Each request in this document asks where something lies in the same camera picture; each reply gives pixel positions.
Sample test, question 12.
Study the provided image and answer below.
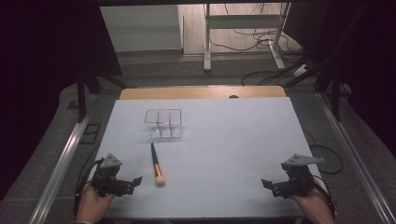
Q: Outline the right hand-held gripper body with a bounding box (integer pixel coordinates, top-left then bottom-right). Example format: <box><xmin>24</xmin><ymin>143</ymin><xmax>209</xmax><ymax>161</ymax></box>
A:
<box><xmin>273</xmin><ymin>153</ymin><xmax>325</xmax><ymax>199</ymax></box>

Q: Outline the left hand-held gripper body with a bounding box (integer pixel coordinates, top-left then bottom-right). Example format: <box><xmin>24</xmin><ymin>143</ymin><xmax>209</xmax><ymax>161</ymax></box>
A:
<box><xmin>91</xmin><ymin>153</ymin><xmax>134</xmax><ymax>198</ymax></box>

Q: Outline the clear acrylic organizer box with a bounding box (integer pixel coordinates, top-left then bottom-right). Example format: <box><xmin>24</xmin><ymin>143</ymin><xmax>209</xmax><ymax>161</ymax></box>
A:
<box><xmin>144</xmin><ymin>108</ymin><xmax>185</xmax><ymax>140</ymax></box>

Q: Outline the person's left hand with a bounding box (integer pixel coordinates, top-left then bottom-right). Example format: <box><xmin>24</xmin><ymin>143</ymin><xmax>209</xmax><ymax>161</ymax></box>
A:
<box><xmin>74</xmin><ymin>181</ymin><xmax>117</xmax><ymax>224</ymax></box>

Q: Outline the person's right hand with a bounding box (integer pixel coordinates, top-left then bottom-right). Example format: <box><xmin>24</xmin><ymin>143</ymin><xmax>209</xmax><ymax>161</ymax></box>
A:
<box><xmin>289</xmin><ymin>186</ymin><xmax>335</xmax><ymax>224</ymax></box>

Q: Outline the white board sheet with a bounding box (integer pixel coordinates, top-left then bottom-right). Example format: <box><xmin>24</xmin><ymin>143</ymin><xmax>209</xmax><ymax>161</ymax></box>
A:
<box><xmin>73</xmin><ymin>96</ymin><xmax>336</xmax><ymax>220</ymax></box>

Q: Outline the black floor plate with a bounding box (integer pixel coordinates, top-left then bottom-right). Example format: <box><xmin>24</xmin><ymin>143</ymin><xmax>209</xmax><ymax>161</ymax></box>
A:
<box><xmin>79</xmin><ymin>122</ymin><xmax>102</xmax><ymax>146</ymax></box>

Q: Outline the black metal stand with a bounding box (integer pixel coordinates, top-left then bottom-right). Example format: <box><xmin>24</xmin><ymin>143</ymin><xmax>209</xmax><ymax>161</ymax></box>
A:
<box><xmin>74</xmin><ymin>69</ymin><xmax>132</xmax><ymax>124</ymax></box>
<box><xmin>281</xmin><ymin>55</ymin><xmax>353</xmax><ymax>122</ymax></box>

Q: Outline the white power strip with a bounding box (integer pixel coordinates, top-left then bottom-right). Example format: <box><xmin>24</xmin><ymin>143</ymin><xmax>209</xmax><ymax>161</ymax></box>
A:
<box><xmin>292</xmin><ymin>63</ymin><xmax>310</xmax><ymax>78</ymax></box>

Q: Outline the white cabinet panel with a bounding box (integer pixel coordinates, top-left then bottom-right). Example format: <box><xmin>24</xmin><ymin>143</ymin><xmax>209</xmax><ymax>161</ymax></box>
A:
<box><xmin>99</xmin><ymin>4</ymin><xmax>185</xmax><ymax>53</ymax></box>

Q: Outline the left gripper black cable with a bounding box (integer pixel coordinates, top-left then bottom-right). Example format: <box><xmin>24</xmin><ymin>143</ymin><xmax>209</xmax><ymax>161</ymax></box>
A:
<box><xmin>73</xmin><ymin>158</ymin><xmax>105</xmax><ymax>218</ymax></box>

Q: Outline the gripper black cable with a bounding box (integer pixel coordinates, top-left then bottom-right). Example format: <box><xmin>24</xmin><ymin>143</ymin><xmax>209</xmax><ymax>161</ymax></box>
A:
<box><xmin>73</xmin><ymin>158</ymin><xmax>105</xmax><ymax>218</ymax></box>
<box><xmin>312</xmin><ymin>175</ymin><xmax>338</xmax><ymax>220</ymax></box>

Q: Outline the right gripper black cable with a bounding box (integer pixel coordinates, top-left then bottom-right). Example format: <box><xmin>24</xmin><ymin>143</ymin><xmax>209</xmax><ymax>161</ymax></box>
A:
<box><xmin>312</xmin><ymin>175</ymin><xmax>338</xmax><ymax>220</ymax></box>

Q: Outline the black floor cable loop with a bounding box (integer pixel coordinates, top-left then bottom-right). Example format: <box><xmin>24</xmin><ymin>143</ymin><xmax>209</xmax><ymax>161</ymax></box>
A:
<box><xmin>303</xmin><ymin>128</ymin><xmax>345</xmax><ymax>175</ymax></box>

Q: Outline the aluminium floor rail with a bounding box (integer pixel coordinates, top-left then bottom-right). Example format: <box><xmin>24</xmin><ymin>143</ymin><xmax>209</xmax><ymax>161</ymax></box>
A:
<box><xmin>27</xmin><ymin>92</ymin><xmax>100</xmax><ymax>224</ymax></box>
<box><xmin>315</xmin><ymin>91</ymin><xmax>396</xmax><ymax>224</ymax></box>

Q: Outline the tangle of black floor cables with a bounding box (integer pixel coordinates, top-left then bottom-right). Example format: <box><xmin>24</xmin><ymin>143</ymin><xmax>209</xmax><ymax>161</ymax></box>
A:
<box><xmin>204</xmin><ymin>3</ymin><xmax>312</xmax><ymax>87</ymax></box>

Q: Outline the white desk frame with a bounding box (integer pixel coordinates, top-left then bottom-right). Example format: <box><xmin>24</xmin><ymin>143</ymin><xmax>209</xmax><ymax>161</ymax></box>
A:
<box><xmin>203</xmin><ymin>3</ymin><xmax>292</xmax><ymax>73</ymax></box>

